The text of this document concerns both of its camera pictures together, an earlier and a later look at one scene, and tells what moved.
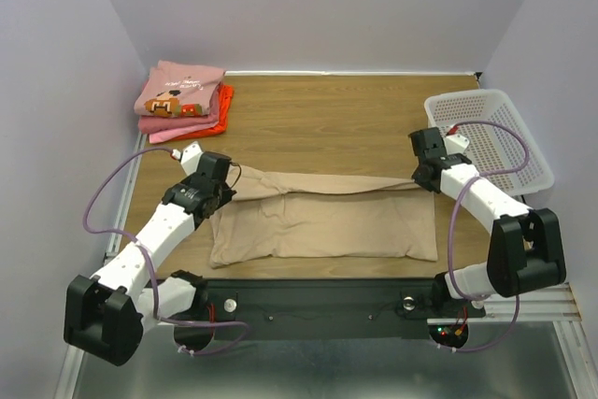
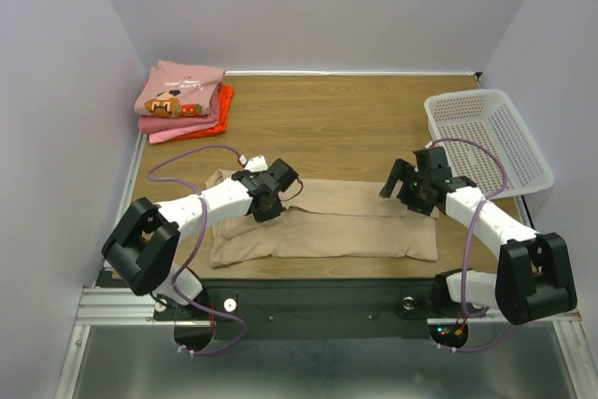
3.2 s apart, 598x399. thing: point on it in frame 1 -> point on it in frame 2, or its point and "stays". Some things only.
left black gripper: x=227 y=192 -> x=275 y=212
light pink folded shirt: x=158 y=137 stays
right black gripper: x=421 y=175 -> x=406 y=186
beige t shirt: x=280 y=216 stays
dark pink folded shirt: x=152 y=123 stays
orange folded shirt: x=225 y=95 stays
